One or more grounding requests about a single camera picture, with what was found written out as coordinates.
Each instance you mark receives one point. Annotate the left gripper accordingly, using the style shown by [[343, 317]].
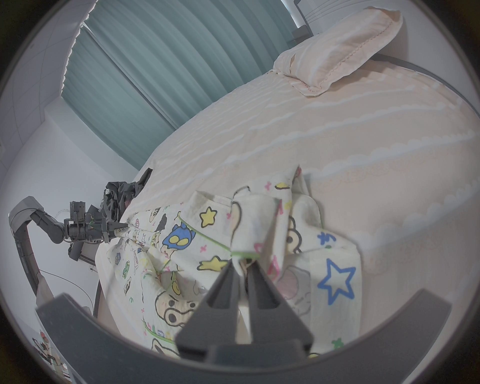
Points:
[[93, 231]]

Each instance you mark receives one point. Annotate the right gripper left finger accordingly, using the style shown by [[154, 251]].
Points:
[[213, 322]]

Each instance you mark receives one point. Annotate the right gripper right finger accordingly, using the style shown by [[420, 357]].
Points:
[[277, 322]]

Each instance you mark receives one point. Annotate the white printed pyjama top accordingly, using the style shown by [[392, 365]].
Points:
[[335, 279]]

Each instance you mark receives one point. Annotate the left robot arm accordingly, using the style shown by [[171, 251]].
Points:
[[26, 210]]

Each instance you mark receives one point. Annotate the black garment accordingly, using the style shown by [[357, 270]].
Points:
[[120, 195]]

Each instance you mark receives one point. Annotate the blue-green curtain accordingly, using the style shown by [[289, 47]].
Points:
[[180, 56], [112, 112]]

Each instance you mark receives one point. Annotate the bed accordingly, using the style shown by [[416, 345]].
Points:
[[375, 150]]

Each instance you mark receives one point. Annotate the grey bedside table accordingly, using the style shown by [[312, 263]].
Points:
[[302, 34]]

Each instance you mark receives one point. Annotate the pale pink striped pillow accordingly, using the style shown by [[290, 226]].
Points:
[[337, 48]]

